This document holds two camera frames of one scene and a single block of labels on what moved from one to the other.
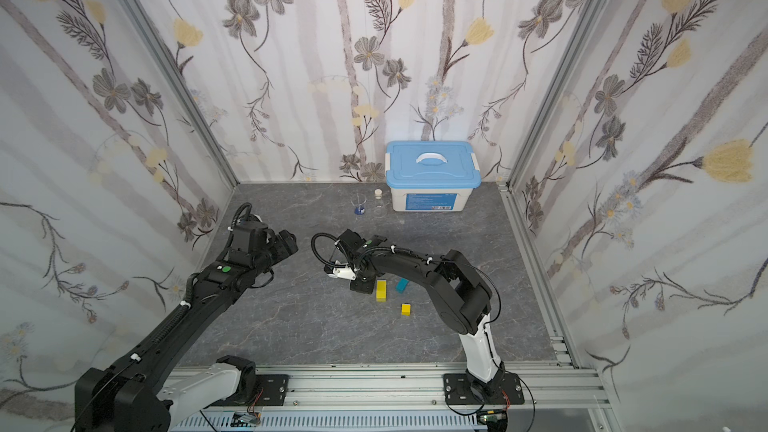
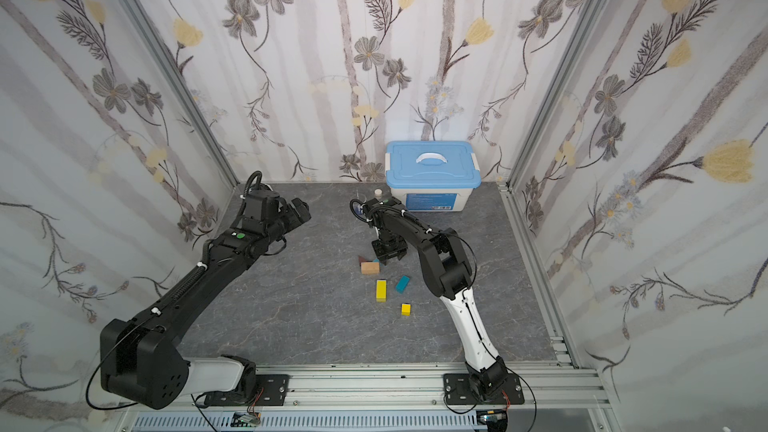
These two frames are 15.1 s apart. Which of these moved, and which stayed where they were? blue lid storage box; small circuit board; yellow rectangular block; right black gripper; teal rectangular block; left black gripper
Moved: right black gripper; left black gripper
Stayed: blue lid storage box; teal rectangular block; yellow rectangular block; small circuit board
